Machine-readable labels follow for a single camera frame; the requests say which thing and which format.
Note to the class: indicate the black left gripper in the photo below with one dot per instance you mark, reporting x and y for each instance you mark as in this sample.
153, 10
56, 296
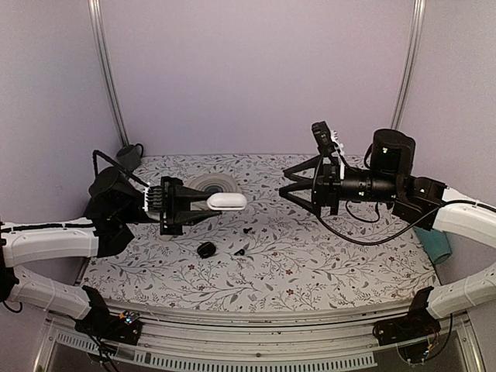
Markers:
172, 216

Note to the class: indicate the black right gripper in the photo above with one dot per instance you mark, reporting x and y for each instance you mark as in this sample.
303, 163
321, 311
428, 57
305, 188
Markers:
327, 186

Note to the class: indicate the white oval earbud case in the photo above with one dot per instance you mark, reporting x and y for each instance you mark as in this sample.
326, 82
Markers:
226, 202

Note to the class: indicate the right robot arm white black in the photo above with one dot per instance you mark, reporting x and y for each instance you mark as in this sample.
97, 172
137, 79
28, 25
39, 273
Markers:
386, 177

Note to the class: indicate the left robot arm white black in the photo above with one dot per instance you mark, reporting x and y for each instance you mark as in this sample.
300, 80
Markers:
117, 200

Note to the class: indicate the black open earbud case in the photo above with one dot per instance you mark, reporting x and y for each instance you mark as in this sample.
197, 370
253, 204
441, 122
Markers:
206, 250

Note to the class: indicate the grey swirl ceramic plate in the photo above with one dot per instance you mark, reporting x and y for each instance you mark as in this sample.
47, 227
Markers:
213, 183

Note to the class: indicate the grey mug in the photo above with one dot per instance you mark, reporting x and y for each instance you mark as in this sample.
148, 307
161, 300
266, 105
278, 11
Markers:
130, 156

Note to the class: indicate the teal cup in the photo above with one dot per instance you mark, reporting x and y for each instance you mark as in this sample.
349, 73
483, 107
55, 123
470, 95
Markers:
435, 244

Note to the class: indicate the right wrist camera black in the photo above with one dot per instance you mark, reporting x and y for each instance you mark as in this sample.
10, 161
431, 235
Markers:
328, 143

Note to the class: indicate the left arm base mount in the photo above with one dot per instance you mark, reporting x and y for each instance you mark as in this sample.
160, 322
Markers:
125, 327

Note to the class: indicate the aluminium front rail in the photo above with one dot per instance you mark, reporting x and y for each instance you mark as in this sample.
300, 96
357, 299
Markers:
322, 340

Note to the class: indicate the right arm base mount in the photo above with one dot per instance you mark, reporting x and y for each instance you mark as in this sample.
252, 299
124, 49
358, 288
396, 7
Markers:
416, 323

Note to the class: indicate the right aluminium frame post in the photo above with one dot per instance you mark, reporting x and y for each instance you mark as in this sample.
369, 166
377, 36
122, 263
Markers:
414, 40

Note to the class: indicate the aluminium frame post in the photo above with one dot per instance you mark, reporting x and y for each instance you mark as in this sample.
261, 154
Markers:
414, 40
98, 29

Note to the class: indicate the left aluminium frame post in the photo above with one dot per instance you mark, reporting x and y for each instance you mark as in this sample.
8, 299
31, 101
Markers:
98, 29

